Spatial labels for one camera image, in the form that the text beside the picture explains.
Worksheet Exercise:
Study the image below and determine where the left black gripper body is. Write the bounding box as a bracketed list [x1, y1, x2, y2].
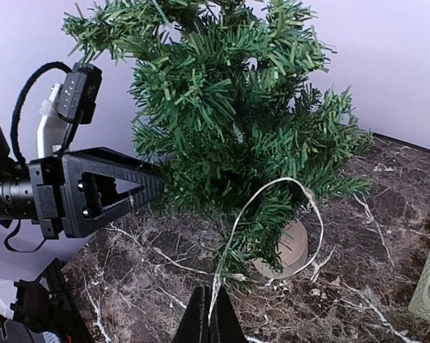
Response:
[0, 156, 64, 239]

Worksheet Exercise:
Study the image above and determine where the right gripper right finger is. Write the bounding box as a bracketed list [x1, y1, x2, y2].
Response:
[210, 291, 247, 343]

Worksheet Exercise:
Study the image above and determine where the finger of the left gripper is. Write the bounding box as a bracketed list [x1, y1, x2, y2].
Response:
[63, 178, 163, 239]
[61, 147, 163, 200]

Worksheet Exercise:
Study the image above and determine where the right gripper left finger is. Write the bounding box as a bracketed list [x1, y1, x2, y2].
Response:
[171, 286, 211, 343]

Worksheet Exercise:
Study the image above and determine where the thin wire fairy light string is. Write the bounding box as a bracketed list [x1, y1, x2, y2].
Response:
[104, 177, 325, 326]

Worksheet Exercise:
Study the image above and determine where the small green christmas tree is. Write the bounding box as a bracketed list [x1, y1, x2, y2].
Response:
[62, 1, 372, 274]

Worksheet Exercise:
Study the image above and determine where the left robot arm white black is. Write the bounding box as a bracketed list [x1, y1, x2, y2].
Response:
[0, 94, 162, 342]

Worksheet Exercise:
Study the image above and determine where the round wooden tree base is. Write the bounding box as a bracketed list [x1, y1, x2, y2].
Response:
[253, 220, 308, 279]

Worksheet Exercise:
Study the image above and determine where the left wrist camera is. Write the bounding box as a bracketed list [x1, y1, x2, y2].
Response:
[36, 62, 104, 158]

